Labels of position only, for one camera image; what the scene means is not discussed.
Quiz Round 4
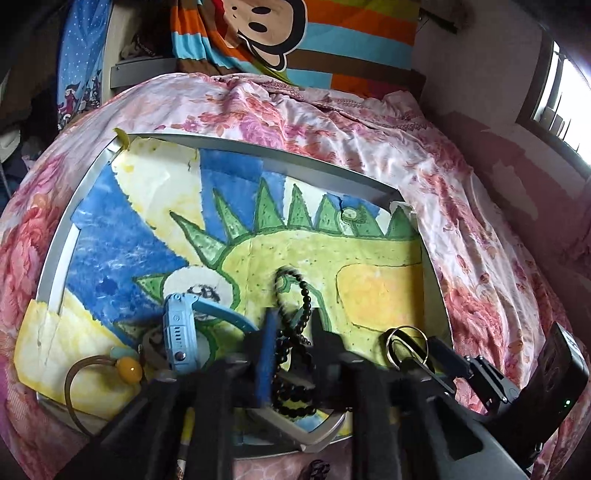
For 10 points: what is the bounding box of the blue wrist watch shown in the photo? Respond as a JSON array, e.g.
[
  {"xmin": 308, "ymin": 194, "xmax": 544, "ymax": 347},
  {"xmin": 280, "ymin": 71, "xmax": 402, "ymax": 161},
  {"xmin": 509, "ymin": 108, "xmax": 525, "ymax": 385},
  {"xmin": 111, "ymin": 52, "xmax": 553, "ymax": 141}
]
[{"xmin": 159, "ymin": 292, "xmax": 262, "ymax": 376}]

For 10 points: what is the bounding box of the striped monkey print sheet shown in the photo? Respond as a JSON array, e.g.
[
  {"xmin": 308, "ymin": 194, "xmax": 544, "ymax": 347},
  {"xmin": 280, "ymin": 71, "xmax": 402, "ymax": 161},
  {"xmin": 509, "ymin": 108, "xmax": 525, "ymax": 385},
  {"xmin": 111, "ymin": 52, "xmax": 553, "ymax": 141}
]
[{"xmin": 168, "ymin": 0, "xmax": 421, "ymax": 99}]

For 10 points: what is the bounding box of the grey hair claw clip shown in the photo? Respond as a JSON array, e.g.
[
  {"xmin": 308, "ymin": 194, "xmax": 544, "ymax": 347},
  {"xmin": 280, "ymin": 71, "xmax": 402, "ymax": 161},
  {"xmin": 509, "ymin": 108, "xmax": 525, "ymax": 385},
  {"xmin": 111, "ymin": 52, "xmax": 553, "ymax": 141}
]
[{"xmin": 252, "ymin": 407, "xmax": 348, "ymax": 455}]

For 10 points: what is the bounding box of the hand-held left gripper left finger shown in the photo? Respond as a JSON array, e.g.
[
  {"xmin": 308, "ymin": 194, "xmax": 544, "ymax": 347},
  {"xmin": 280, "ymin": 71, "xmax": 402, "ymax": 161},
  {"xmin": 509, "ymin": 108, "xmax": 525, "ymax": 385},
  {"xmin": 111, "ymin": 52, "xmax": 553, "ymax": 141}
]
[{"xmin": 60, "ymin": 308, "xmax": 282, "ymax": 480}]

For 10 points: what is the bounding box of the barred window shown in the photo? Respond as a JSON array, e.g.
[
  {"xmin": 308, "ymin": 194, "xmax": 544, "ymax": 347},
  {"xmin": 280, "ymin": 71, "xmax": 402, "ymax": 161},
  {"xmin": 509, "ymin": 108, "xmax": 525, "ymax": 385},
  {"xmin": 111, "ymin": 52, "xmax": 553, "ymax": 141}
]
[{"xmin": 515, "ymin": 34, "xmax": 591, "ymax": 162}]

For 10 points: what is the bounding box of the grey bedside cabinet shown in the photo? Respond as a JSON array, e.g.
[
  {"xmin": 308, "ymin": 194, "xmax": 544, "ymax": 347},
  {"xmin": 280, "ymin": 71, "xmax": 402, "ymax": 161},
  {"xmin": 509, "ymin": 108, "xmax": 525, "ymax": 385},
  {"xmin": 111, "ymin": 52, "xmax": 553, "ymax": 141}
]
[{"xmin": 109, "ymin": 55, "xmax": 178, "ymax": 89}]

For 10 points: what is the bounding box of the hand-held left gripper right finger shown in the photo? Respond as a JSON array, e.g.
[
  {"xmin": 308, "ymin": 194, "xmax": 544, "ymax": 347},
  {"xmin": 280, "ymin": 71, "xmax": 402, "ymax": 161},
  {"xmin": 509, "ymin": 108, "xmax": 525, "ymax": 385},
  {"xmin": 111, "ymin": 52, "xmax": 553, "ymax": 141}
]
[{"xmin": 309, "ymin": 310, "xmax": 529, "ymax": 480}]

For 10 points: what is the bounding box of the brown hair tie yellow bead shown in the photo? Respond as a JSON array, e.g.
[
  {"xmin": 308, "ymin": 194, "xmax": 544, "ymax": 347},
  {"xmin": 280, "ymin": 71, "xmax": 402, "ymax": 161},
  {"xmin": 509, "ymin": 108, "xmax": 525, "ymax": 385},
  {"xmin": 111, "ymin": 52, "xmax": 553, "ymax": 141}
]
[{"xmin": 64, "ymin": 347, "xmax": 145, "ymax": 437}]

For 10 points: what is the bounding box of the grey tray with dinosaur drawing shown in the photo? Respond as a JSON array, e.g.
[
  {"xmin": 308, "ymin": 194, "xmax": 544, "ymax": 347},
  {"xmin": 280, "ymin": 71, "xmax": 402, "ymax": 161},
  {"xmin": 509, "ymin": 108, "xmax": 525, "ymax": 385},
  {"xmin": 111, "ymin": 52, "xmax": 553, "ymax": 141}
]
[{"xmin": 13, "ymin": 129, "xmax": 455, "ymax": 461}]

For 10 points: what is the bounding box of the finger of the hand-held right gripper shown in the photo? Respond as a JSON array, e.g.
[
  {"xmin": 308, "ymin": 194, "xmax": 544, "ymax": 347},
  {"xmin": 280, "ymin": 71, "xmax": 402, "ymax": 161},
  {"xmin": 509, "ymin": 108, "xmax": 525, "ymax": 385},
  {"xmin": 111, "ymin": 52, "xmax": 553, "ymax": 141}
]
[
  {"xmin": 396, "ymin": 357, "xmax": 458, "ymax": 401},
  {"xmin": 426, "ymin": 336, "xmax": 475, "ymax": 377}
]

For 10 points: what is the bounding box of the pink floral quilt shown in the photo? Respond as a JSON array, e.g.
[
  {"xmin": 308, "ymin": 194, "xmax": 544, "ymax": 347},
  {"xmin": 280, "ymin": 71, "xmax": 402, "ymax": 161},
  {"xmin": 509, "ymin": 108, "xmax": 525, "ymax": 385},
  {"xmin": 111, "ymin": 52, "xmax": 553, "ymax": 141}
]
[{"xmin": 0, "ymin": 69, "xmax": 591, "ymax": 480}]

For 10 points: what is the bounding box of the black bead bracelet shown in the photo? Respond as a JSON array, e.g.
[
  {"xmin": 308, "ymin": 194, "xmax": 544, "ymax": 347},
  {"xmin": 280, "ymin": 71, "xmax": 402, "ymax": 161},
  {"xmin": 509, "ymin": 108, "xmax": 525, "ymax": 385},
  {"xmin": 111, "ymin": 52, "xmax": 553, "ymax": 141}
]
[{"xmin": 271, "ymin": 267, "xmax": 319, "ymax": 421}]

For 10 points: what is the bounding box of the metal key ring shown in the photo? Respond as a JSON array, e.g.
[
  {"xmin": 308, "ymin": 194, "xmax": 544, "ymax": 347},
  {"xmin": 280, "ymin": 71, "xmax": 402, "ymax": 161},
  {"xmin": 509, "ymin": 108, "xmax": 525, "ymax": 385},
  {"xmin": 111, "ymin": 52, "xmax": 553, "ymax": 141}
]
[{"xmin": 383, "ymin": 325, "xmax": 430, "ymax": 370}]

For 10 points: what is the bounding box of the blue dotted wardrobe curtain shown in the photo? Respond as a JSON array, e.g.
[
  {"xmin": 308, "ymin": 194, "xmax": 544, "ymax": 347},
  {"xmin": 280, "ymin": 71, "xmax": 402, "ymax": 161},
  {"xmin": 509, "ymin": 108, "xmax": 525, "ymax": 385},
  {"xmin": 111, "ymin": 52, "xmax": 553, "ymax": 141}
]
[{"xmin": 56, "ymin": 0, "xmax": 106, "ymax": 132}]

